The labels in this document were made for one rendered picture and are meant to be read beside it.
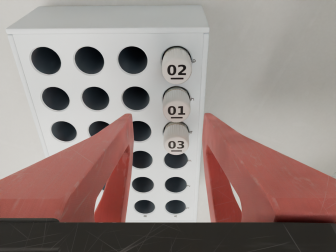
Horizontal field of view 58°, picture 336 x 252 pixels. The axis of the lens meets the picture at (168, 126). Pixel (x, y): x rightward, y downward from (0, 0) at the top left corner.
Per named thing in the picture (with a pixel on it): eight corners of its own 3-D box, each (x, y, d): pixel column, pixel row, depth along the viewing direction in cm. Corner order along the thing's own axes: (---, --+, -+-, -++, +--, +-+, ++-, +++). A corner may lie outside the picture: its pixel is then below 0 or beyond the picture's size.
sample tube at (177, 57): (187, 46, 16) (191, 85, 13) (164, 46, 16) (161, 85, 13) (187, 23, 16) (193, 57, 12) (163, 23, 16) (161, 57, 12)
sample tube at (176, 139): (185, 107, 18) (189, 156, 15) (165, 107, 18) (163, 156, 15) (186, 88, 18) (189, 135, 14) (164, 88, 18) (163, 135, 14)
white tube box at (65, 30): (193, 180, 22) (196, 223, 19) (80, 180, 23) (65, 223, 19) (202, 4, 15) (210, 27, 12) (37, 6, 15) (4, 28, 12)
